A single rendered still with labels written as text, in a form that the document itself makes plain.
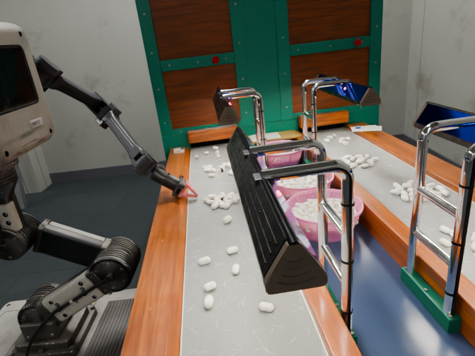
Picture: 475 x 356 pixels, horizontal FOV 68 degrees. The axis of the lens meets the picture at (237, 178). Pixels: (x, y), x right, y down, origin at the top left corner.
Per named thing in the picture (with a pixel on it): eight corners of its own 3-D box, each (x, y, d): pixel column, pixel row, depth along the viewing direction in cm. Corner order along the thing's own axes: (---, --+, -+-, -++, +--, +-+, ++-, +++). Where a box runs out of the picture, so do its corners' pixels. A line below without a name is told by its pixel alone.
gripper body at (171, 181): (184, 176, 149) (169, 167, 146) (184, 185, 139) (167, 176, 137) (177, 188, 150) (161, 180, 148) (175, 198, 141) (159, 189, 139)
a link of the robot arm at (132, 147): (92, 116, 159) (108, 99, 158) (101, 123, 164) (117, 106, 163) (133, 174, 136) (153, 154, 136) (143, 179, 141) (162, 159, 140)
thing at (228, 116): (219, 126, 134) (217, 107, 132) (212, 100, 192) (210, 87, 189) (240, 123, 135) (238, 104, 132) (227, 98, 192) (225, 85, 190)
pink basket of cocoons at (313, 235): (297, 253, 114) (296, 228, 111) (280, 215, 139) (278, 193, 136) (377, 241, 116) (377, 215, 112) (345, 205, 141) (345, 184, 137)
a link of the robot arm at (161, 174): (147, 179, 139) (154, 167, 138) (148, 175, 145) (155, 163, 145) (162, 187, 140) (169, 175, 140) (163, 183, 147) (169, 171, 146)
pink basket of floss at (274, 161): (286, 176, 177) (285, 157, 173) (246, 167, 194) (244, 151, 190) (314, 159, 195) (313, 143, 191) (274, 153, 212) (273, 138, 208)
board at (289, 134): (245, 145, 203) (245, 143, 203) (242, 138, 217) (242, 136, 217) (301, 137, 205) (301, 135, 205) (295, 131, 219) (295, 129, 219)
